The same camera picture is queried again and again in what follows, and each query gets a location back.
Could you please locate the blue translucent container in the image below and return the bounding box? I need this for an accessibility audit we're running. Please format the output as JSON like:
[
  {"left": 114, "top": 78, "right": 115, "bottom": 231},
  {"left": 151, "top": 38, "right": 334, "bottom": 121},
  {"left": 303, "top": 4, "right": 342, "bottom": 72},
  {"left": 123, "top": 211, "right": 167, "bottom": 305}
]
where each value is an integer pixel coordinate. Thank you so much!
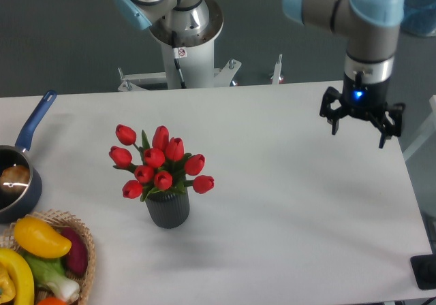
[{"left": 401, "top": 0, "right": 435, "bottom": 37}]

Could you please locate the black device at table edge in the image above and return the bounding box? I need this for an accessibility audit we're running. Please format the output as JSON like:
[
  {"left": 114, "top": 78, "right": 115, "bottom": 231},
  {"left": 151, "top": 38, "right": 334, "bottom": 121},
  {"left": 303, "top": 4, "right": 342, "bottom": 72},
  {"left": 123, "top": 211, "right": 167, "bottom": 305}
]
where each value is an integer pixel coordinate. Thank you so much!
[{"left": 410, "top": 254, "right": 435, "bottom": 290}]

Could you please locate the red tulip bouquet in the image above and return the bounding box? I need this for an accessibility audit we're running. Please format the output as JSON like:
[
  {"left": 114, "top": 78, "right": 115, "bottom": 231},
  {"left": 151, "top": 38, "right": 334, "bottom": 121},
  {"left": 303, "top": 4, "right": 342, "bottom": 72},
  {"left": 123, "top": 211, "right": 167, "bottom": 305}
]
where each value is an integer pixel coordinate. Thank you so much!
[{"left": 108, "top": 124, "right": 215, "bottom": 202}]

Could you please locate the woven wicker basket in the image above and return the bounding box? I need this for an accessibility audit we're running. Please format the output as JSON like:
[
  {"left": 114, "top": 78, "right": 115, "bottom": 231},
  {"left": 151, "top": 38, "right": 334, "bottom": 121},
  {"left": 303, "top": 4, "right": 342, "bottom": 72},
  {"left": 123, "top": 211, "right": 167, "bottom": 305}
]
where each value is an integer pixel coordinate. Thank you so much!
[{"left": 1, "top": 209, "right": 96, "bottom": 305}]

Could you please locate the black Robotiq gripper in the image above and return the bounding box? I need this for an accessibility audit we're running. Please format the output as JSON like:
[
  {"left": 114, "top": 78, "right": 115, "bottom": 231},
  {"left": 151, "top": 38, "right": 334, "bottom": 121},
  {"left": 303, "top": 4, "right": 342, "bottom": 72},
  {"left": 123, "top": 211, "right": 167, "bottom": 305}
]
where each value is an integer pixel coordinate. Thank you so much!
[{"left": 320, "top": 74, "right": 405, "bottom": 148}]

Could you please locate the blue handled saucepan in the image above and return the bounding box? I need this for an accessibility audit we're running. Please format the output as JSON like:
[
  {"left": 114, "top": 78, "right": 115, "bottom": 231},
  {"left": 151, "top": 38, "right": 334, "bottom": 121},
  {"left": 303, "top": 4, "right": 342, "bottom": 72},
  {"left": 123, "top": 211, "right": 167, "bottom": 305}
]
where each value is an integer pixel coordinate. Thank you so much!
[{"left": 1, "top": 90, "right": 57, "bottom": 224}]

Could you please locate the brown patty in pan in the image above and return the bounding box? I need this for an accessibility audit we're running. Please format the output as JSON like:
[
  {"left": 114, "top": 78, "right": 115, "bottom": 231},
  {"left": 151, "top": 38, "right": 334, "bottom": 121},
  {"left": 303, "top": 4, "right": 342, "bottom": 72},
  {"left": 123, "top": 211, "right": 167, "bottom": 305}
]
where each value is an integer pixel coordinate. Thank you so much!
[{"left": 1, "top": 165, "right": 30, "bottom": 194}]

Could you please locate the purple toy sweet potato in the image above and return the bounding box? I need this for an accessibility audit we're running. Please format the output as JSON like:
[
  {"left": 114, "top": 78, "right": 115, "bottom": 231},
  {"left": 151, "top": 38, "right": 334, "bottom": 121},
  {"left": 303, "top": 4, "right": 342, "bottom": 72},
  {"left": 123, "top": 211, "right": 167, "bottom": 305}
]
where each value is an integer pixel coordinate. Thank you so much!
[{"left": 61, "top": 227, "right": 88, "bottom": 276}]

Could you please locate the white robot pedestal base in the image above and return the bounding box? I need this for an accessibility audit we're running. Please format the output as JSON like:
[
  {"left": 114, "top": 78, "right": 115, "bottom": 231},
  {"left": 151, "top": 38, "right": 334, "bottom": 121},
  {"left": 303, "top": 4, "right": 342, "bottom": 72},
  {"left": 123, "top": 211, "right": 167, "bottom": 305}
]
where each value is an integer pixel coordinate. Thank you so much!
[{"left": 118, "top": 41, "right": 242, "bottom": 92}]

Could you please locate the dark grey ribbed vase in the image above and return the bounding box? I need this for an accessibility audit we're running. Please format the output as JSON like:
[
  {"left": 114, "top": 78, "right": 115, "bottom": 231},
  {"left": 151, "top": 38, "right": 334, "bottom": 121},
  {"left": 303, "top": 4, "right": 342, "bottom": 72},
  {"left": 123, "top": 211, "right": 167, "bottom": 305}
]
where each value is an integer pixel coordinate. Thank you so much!
[{"left": 145, "top": 191, "right": 190, "bottom": 229}]

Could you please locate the white frame at right edge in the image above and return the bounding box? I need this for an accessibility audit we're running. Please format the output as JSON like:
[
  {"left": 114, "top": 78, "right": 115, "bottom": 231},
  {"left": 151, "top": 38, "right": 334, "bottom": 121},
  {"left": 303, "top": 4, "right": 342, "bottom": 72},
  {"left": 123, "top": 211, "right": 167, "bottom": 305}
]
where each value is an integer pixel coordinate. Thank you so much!
[{"left": 403, "top": 95, "right": 435, "bottom": 161}]

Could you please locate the orange toy fruit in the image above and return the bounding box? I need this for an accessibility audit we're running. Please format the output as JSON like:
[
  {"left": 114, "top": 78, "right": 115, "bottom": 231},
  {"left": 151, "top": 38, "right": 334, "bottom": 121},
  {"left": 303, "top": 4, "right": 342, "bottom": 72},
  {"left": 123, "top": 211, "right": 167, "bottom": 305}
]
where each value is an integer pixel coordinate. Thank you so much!
[{"left": 37, "top": 297, "right": 67, "bottom": 305}]

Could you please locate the yellow toy mango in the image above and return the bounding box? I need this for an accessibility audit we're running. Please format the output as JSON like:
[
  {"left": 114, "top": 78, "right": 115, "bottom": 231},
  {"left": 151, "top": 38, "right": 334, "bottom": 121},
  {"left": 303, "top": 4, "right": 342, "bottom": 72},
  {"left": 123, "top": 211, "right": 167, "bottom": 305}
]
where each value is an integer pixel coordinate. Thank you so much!
[{"left": 14, "top": 216, "right": 72, "bottom": 259}]

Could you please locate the yellow toy bell pepper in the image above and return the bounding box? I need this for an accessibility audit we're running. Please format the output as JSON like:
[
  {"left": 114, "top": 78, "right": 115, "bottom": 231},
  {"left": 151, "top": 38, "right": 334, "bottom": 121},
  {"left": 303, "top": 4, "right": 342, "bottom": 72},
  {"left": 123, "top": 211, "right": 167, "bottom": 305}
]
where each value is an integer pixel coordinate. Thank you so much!
[{"left": 1, "top": 248, "right": 35, "bottom": 305}]

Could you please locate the green white toy bok choy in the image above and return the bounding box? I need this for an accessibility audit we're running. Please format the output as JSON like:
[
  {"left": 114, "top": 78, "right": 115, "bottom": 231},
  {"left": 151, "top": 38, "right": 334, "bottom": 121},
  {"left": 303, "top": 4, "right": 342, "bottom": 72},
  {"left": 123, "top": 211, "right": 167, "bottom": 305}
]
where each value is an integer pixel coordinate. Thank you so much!
[{"left": 22, "top": 252, "right": 80, "bottom": 304}]

